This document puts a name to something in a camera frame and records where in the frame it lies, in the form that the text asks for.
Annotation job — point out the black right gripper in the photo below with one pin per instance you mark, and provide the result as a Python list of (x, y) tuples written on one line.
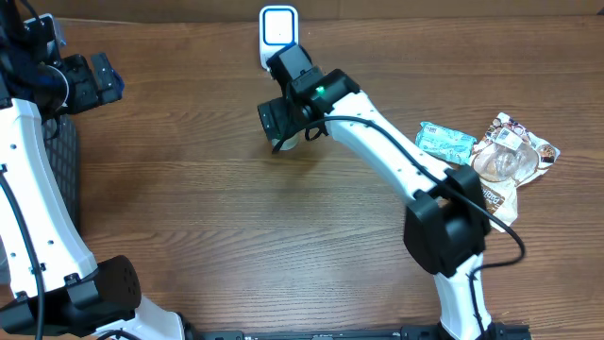
[(284, 108)]

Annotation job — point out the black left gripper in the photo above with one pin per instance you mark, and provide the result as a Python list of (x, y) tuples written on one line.
[(88, 79)]

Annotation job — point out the green lid jar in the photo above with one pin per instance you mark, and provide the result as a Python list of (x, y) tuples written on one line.
[(286, 145)]

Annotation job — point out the teal wipes packet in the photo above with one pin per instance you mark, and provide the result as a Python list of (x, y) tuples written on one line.
[(444, 143)]

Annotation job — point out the beige plastic pouch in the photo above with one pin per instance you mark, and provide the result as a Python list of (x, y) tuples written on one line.
[(506, 158)]

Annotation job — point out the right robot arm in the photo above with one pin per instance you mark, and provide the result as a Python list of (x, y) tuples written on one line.
[(445, 223)]

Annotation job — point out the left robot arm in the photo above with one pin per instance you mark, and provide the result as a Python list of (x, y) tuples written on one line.
[(58, 286)]

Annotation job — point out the white barcode scanner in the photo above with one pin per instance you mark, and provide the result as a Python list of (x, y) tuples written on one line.
[(278, 27)]

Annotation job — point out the grey plastic basket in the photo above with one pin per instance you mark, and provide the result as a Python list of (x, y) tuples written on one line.
[(62, 147)]

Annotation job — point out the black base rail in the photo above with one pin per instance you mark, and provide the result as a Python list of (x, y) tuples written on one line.
[(497, 331)]

